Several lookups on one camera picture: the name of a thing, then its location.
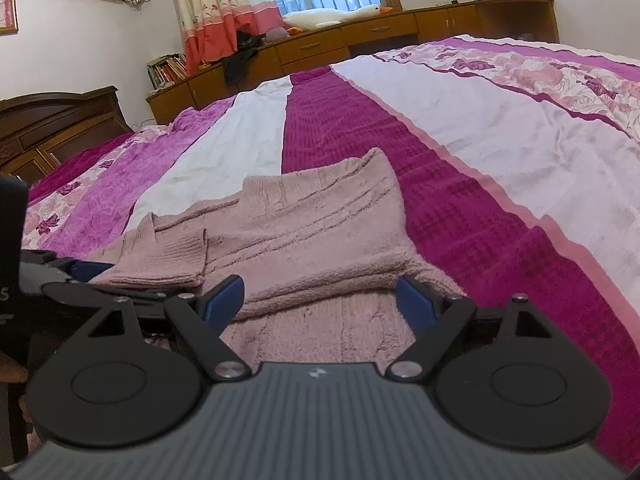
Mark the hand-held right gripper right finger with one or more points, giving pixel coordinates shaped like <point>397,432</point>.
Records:
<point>415,302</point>

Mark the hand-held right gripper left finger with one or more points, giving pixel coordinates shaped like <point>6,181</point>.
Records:
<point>227,300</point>

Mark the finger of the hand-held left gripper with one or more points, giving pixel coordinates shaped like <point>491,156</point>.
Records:
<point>87,270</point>
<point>80,292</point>

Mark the pink knitted sweater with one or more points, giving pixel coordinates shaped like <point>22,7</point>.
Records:
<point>300,220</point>

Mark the person's left hand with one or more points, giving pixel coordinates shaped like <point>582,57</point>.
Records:
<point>11,367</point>

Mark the dark wooden headboard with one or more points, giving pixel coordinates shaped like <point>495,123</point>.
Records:
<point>60,125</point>

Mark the magenta floral striped blanket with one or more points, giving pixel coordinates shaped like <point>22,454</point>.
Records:
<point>500,160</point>

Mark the row of books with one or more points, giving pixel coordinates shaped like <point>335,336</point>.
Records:
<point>167,71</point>

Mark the dark clothing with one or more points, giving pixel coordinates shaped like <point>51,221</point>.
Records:
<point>240,60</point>

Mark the purple grey plush toy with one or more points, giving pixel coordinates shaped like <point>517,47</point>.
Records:
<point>276,35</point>

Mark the long wooden cabinet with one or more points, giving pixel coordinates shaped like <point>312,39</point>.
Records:
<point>380,27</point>

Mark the floral curtain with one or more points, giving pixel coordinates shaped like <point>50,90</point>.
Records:
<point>215,10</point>

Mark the white goose plush toy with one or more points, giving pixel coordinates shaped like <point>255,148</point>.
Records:
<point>315,19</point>

